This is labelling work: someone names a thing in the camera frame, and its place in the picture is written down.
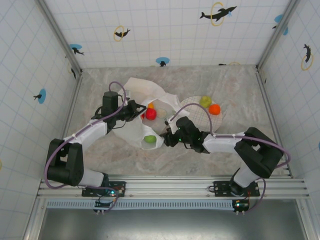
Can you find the red apple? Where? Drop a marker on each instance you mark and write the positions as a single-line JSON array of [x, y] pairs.
[[151, 114]]

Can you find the white plastic bag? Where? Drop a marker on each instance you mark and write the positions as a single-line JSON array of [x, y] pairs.
[[140, 86]]

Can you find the green apple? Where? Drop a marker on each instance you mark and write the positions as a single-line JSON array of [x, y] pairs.
[[150, 139]]

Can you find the orange tangerine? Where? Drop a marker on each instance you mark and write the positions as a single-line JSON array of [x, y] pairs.
[[214, 109]]

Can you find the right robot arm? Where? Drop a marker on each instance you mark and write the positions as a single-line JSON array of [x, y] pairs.
[[220, 142]]

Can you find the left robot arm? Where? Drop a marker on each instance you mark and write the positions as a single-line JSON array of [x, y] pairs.
[[87, 131]]

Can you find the white plate with blue grid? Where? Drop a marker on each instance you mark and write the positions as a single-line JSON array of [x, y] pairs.
[[195, 112]]

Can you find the grey metal sheet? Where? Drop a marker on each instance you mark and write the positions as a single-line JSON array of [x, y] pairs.
[[175, 225]]

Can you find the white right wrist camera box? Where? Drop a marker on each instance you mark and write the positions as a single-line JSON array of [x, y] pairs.
[[171, 120]]

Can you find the aluminium side rail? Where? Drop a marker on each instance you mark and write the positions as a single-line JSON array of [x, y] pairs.
[[73, 100], [267, 100]]

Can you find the aluminium mounting rail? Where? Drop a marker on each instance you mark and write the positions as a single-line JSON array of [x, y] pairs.
[[162, 187]]

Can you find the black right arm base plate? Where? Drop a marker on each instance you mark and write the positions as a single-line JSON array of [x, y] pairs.
[[221, 187]]

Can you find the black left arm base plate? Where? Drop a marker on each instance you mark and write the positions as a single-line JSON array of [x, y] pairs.
[[117, 187]]

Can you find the aluminium frame post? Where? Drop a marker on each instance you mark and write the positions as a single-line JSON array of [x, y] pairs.
[[277, 37], [60, 37]]

